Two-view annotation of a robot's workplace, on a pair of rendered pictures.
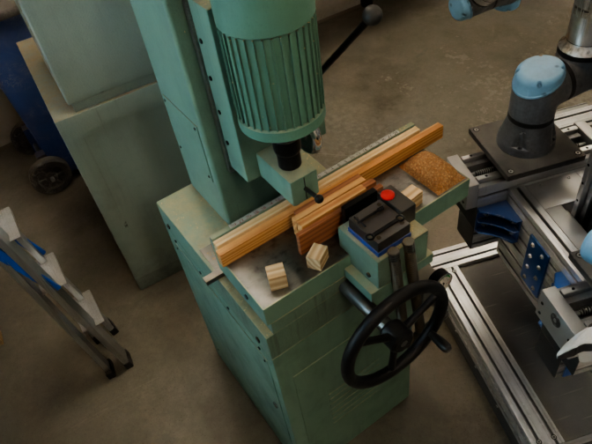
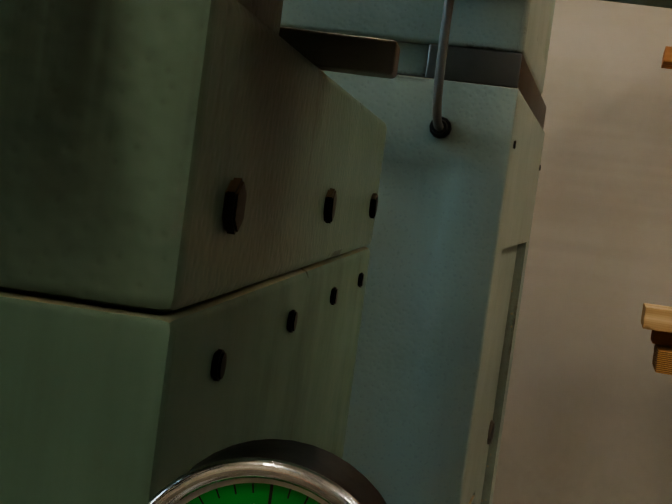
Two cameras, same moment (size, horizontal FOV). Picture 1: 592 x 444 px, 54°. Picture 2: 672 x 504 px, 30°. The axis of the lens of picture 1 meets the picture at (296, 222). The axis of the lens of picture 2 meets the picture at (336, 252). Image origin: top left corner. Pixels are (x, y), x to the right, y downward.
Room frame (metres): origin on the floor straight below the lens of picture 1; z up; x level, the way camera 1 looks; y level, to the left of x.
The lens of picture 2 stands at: (0.67, -0.50, 0.75)
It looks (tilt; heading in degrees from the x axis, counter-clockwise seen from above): 3 degrees down; 34
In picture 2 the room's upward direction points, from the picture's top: 8 degrees clockwise
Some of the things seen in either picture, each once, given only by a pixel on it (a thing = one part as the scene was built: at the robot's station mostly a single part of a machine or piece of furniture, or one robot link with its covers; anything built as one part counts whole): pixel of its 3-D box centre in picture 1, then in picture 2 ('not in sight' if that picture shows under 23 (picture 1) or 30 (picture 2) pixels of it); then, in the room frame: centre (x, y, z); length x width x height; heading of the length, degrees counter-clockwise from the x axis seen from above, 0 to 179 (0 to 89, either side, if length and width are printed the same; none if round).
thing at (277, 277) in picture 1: (277, 277); not in sight; (0.79, 0.06, 0.92); 0.04 x 0.04 x 0.04; 7
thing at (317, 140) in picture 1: (305, 130); not in sight; (1.14, -0.06, 1.02); 0.12 x 0.03 x 0.12; 28
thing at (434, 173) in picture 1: (432, 166); not in sight; (1.04, -0.35, 0.92); 0.14 x 0.09 x 0.04; 28
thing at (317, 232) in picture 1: (341, 218); not in sight; (0.91, -0.10, 0.93); 0.24 x 0.01 x 0.06; 118
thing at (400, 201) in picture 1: (384, 218); not in sight; (0.84, -0.19, 0.99); 0.13 x 0.11 x 0.06; 118
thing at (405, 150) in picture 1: (338, 189); not in sight; (1.02, -0.11, 0.92); 0.67 x 0.02 x 0.04; 118
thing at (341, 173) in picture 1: (323, 188); not in sight; (1.02, -0.08, 0.93); 0.60 x 0.02 x 0.05; 118
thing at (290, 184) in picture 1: (288, 174); not in sight; (0.98, 0.00, 1.03); 0.14 x 0.07 x 0.09; 28
